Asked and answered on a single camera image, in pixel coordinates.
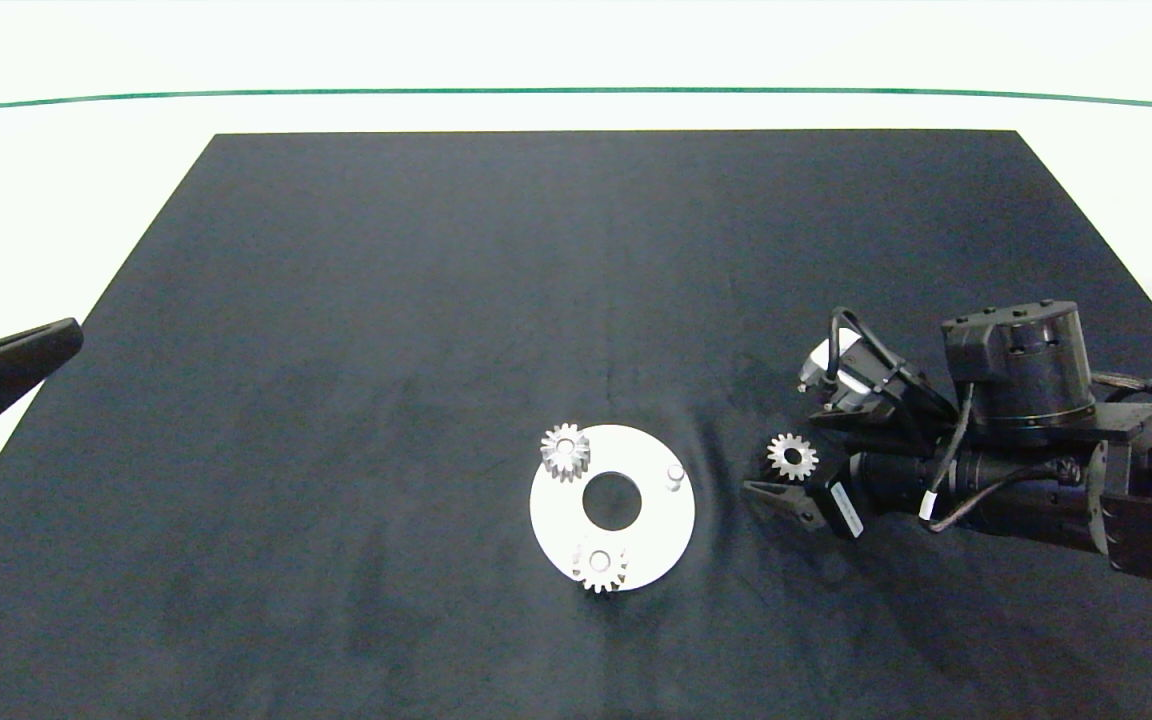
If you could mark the small steel planetary gear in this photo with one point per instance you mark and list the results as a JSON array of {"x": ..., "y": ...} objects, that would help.
[
  {"x": 613, "y": 571},
  {"x": 780, "y": 458},
  {"x": 552, "y": 450}
]

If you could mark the round white plate with pins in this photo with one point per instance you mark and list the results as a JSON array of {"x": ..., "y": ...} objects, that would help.
[{"x": 658, "y": 530}]

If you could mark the black mat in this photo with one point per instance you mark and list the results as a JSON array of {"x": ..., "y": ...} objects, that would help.
[{"x": 336, "y": 350}]

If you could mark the boxy wrist camera shiny side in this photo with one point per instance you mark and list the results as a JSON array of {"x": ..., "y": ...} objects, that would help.
[{"x": 821, "y": 362}]

